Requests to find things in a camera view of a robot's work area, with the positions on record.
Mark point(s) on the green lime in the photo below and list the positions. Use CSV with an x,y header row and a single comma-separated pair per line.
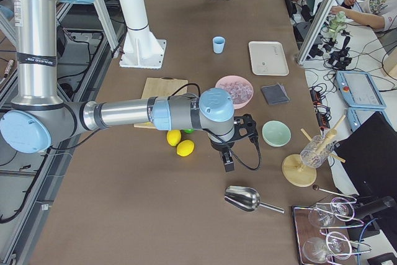
x,y
188,131

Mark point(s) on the wine glass holder rack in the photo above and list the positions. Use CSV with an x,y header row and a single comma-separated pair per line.
x,y
321,231

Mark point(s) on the green ceramic bowl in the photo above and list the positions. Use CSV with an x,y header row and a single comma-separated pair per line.
x,y
276,133

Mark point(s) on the yellow lemon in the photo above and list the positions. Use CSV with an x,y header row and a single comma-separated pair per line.
x,y
185,148
173,137

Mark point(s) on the glass cup on stand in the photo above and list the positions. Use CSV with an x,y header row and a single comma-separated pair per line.
x,y
314,153

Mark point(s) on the cream rabbit tray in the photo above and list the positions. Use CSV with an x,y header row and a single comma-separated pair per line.
x,y
268,59

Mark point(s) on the pink bowl of ice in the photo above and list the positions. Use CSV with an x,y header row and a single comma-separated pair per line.
x,y
239,88

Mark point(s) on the grey folded cloth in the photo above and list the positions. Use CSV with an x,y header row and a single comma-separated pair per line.
x,y
275,94

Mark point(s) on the wooden cutting board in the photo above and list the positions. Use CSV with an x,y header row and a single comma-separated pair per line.
x,y
160,87

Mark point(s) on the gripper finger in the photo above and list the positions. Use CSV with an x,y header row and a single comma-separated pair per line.
x,y
227,160

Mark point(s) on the steel ice scoop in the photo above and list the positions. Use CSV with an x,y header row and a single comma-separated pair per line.
x,y
247,199

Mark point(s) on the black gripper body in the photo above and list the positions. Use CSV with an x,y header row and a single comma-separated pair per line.
x,y
221,147

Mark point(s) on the blue plastic cup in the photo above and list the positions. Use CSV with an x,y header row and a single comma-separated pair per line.
x,y
218,44

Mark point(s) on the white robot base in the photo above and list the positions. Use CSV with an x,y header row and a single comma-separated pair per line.
x,y
141,48

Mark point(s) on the teach pendant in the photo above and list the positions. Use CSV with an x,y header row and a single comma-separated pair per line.
x,y
359,90
356,116

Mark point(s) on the wooden cup stand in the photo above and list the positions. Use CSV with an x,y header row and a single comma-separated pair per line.
x,y
295,171

